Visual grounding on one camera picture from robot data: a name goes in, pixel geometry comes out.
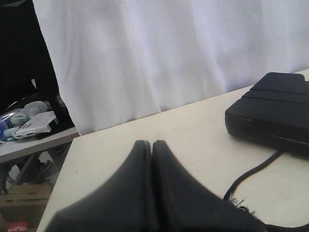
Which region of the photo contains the black plastic carrying case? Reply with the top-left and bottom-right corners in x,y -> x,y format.
225,72 -> 309,154

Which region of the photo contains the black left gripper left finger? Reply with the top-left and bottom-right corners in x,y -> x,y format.
46,140 -> 151,232

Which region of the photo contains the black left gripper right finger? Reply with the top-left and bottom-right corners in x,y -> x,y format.
152,140 -> 264,232

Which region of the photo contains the cardboard box on floor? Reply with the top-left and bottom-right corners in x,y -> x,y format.
0,185 -> 52,229

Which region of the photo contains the white backdrop curtain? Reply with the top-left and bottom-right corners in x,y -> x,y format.
34,0 -> 309,135

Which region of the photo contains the cluttered side table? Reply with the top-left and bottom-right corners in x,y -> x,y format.
0,96 -> 79,163

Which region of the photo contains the black cord with frayed knot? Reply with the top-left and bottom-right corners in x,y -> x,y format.
223,149 -> 309,229

